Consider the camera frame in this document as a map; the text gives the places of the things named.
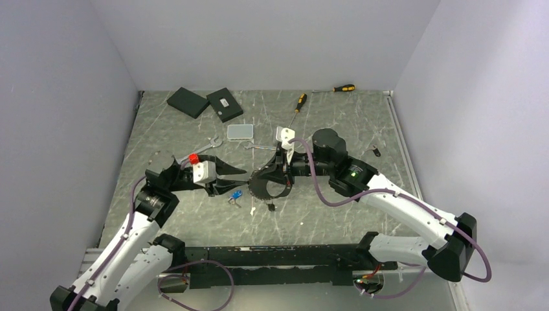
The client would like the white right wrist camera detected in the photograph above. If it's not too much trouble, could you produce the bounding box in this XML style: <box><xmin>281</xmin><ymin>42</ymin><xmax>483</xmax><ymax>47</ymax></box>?
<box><xmin>275</xmin><ymin>126</ymin><xmax>295</xmax><ymax>164</ymax></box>

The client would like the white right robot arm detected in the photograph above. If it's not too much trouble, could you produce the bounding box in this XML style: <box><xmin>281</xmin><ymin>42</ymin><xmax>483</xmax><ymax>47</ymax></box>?
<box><xmin>249</xmin><ymin>128</ymin><xmax>478</xmax><ymax>282</ymax></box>

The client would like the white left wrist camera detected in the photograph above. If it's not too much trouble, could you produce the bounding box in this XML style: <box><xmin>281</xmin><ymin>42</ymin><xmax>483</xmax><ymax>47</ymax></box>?
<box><xmin>192</xmin><ymin>161</ymin><xmax>217</xmax><ymax>185</ymax></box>

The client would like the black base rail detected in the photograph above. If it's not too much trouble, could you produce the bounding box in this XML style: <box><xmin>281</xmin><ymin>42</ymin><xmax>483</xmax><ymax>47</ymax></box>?
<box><xmin>170</xmin><ymin>244</ymin><xmax>398</xmax><ymax>289</ymax></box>

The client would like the black box with label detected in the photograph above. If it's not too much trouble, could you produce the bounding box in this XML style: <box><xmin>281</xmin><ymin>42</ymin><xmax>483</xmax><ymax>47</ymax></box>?
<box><xmin>207</xmin><ymin>87</ymin><xmax>243</xmax><ymax>123</ymax></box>

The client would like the large silver wrench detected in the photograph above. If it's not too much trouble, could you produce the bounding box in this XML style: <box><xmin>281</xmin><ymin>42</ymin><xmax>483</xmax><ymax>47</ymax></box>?
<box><xmin>177</xmin><ymin>135</ymin><xmax>223</xmax><ymax>163</ymax></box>

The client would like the key with blue tag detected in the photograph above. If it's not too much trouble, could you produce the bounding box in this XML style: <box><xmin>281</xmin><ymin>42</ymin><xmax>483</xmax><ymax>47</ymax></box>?
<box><xmin>228</xmin><ymin>190</ymin><xmax>243</xmax><ymax>208</ymax></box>

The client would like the small silver wrench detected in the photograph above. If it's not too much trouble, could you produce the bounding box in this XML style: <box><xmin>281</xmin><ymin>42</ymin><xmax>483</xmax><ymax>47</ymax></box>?
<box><xmin>243</xmin><ymin>142</ymin><xmax>276</xmax><ymax>150</ymax></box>

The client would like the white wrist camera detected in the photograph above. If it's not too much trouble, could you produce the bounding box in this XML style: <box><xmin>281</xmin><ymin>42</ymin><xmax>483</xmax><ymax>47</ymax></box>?
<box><xmin>275</xmin><ymin>126</ymin><xmax>295</xmax><ymax>164</ymax></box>
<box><xmin>192</xmin><ymin>161</ymin><xmax>217</xmax><ymax>185</ymax></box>

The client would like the white network switch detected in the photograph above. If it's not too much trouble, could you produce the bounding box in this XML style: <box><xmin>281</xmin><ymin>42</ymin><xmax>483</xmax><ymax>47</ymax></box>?
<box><xmin>227</xmin><ymin>124</ymin><xmax>254</xmax><ymax>141</ymax></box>

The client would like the black flat box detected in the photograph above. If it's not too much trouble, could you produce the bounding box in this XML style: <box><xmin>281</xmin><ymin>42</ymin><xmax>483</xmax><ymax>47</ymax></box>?
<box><xmin>166</xmin><ymin>87</ymin><xmax>210</xmax><ymax>119</ymax></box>

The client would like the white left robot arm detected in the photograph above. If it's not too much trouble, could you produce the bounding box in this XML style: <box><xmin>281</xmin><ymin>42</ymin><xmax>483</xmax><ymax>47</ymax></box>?
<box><xmin>50</xmin><ymin>154</ymin><xmax>245</xmax><ymax>310</ymax></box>

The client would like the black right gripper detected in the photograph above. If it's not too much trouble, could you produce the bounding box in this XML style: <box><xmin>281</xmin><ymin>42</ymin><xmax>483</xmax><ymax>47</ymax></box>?
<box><xmin>257</xmin><ymin>148</ymin><xmax>333</xmax><ymax>186</ymax></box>

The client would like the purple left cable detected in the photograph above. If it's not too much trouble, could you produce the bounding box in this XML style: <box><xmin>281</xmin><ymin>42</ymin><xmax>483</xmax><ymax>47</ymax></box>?
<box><xmin>157</xmin><ymin>258</ymin><xmax>236</xmax><ymax>311</ymax></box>

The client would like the orange black screwdriver at wall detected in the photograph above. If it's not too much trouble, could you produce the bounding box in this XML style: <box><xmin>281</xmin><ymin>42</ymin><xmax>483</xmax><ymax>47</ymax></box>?
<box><xmin>313</xmin><ymin>84</ymin><xmax>355</xmax><ymax>93</ymax></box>

